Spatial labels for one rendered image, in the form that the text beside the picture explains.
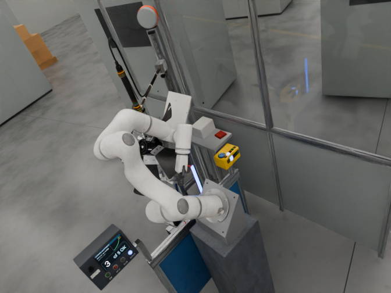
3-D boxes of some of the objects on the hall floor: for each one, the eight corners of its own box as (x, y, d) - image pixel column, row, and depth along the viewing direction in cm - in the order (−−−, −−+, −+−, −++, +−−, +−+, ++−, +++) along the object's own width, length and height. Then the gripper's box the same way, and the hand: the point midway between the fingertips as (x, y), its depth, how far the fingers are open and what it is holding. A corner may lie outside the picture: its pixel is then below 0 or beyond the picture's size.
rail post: (252, 233, 276) (236, 174, 229) (255, 235, 274) (240, 176, 226) (249, 236, 274) (233, 178, 227) (253, 238, 272) (237, 179, 225)
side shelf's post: (227, 196, 317) (208, 136, 267) (230, 198, 315) (211, 138, 264) (224, 199, 316) (205, 139, 265) (227, 201, 313) (208, 140, 263)
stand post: (211, 208, 311) (177, 120, 241) (217, 213, 305) (184, 122, 235) (208, 212, 309) (173, 123, 239) (214, 215, 303) (180, 125, 233)
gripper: (192, 153, 157) (190, 188, 158) (186, 151, 172) (184, 182, 173) (178, 153, 155) (176, 188, 156) (173, 150, 170) (171, 182, 171)
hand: (180, 181), depth 164 cm, fingers closed
